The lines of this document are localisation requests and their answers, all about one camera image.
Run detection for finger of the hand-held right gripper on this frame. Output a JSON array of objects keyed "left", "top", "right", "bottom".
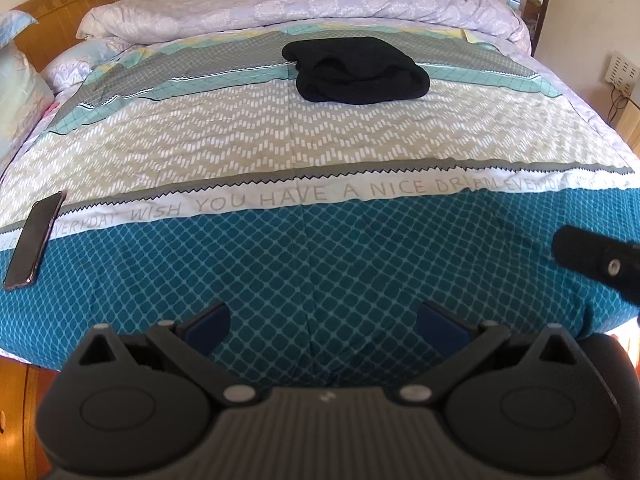
[{"left": 552, "top": 224, "right": 640, "bottom": 307}]

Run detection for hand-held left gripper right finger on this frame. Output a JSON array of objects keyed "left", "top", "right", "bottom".
[{"left": 393, "top": 301, "right": 581, "bottom": 407}]

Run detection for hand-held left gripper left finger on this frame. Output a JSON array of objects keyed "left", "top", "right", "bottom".
[{"left": 75, "top": 300, "right": 262, "bottom": 408}]

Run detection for black pants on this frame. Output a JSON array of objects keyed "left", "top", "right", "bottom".
[{"left": 281, "top": 36, "right": 431, "bottom": 105}]

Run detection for printed patterned bed sheet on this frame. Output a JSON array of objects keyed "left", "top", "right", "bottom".
[{"left": 0, "top": 22, "right": 640, "bottom": 386}]

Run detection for dark smartphone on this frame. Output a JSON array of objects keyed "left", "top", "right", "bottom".
[{"left": 4, "top": 190, "right": 67, "bottom": 291}]

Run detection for floral pillow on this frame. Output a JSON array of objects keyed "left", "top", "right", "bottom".
[{"left": 0, "top": 10, "right": 57, "bottom": 148}]

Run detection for pale lavender quilt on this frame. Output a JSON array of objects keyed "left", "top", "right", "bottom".
[{"left": 76, "top": 0, "right": 532, "bottom": 56}]

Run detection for wooden headboard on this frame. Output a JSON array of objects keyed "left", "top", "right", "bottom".
[{"left": 10, "top": 0, "right": 123, "bottom": 73}]

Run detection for black cable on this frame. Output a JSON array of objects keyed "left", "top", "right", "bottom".
[{"left": 606, "top": 82, "right": 637, "bottom": 128}]

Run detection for white wall socket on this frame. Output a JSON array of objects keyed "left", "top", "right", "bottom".
[{"left": 604, "top": 51, "right": 639, "bottom": 92}]

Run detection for wooden bed frame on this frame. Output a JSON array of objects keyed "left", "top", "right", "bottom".
[{"left": 0, "top": 352, "right": 63, "bottom": 480}]

